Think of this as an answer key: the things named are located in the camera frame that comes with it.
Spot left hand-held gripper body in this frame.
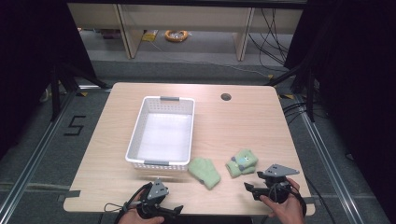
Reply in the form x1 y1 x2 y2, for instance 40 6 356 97
136 178 171 220

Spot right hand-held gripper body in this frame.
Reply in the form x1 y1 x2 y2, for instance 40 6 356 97
263 163 301 204

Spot green glove with bear face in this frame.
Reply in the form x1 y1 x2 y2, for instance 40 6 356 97
225 148 260 179

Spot plain green glove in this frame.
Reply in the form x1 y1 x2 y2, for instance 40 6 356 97
187 157 222 190

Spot white plastic basket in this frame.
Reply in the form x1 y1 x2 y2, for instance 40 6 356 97
124 95 196 172

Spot person's right hand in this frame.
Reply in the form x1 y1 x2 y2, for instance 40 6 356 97
260 177 305 224

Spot person's left hand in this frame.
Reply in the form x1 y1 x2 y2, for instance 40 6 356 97
118 208 165 224

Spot black metal stand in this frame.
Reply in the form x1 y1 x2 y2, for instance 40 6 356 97
264 62 317 123
49 62 108 122

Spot black curtain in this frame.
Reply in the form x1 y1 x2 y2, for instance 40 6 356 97
284 0 396 218
0 0 97 160

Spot yellow packet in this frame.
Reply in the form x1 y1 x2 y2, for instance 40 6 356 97
141 29 159 43

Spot right hand-held gripper cable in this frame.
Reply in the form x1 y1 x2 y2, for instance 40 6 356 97
289 186 308 217

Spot hand-held gripper cable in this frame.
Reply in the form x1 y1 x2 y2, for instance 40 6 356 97
104 182 153 224
289 186 308 217

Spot left hand-held gripper cable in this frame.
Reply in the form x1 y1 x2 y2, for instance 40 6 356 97
104 182 153 224

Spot aluminium floor rail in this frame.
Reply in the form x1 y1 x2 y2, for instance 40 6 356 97
0 90 78 218
298 102 366 224

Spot black floor cables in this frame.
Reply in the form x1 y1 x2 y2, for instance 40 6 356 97
281 100 328 126

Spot thin white floor cable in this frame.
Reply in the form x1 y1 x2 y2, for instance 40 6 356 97
148 40 273 78

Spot bundle of black cables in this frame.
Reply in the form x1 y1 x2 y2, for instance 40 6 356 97
247 7 295 67

